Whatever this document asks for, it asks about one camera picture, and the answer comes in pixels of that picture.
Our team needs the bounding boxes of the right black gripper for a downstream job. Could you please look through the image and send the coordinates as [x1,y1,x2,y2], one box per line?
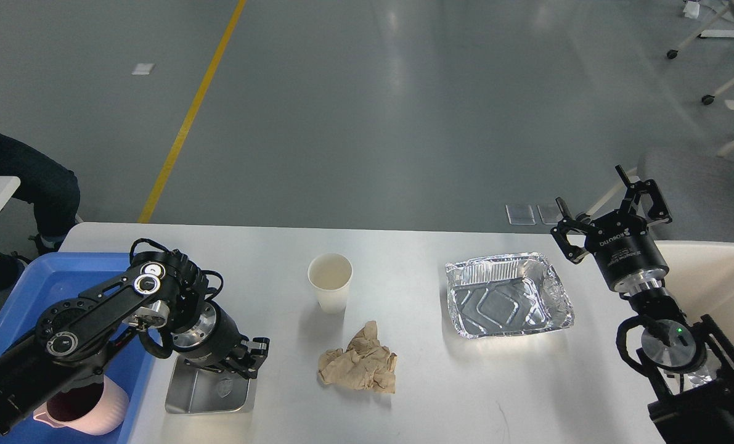
[550,165,673,294]

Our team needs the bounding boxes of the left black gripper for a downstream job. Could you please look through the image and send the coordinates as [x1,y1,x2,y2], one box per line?
[172,302,270,379]

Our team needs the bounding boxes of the square stainless steel dish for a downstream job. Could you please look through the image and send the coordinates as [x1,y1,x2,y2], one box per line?
[165,357,256,415]

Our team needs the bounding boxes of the pink ribbed mug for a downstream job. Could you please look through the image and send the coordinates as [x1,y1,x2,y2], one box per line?
[33,376,129,435]

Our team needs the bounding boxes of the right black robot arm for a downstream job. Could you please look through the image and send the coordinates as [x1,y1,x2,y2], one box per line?
[550,166,734,443]

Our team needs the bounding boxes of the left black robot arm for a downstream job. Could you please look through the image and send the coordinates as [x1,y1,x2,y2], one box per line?
[0,239,270,436]

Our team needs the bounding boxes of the grey office chair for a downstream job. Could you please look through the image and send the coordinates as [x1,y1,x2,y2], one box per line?
[634,149,734,244]

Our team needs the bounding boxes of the crumpled brown paper napkin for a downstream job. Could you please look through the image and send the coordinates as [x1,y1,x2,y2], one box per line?
[317,321,398,394]

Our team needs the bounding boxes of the white paper cup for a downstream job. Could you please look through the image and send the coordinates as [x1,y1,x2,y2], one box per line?
[308,253,353,314]

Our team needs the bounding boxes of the beige plastic bin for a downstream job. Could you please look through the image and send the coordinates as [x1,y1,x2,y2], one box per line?
[656,240,734,345]

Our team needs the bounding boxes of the aluminium foil tray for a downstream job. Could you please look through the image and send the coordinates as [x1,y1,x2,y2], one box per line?
[445,252,574,339]

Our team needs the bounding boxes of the foil tray in bin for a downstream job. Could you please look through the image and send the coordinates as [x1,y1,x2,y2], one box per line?
[684,365,717,391]

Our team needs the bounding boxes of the blue plastic tray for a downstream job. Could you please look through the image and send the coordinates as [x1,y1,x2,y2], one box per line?
[0,252,153,443]

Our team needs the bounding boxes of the seated person in jeans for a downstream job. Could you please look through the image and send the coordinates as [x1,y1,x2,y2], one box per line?
[0,134,81,255]

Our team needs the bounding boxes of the white floor plate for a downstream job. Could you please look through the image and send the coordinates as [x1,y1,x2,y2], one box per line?
[132,63,155,76]

